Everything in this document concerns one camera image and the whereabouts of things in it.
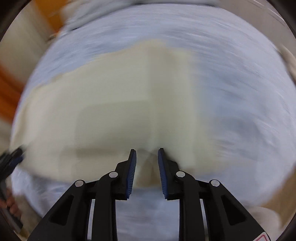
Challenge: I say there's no person's left hand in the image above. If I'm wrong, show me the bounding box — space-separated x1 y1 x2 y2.
0 188 22 219

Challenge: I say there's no cream knit sweater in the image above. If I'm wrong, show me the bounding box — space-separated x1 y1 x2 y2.
10 40 215 188

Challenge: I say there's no orange curtain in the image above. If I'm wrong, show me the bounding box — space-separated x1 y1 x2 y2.
0 66 24 123

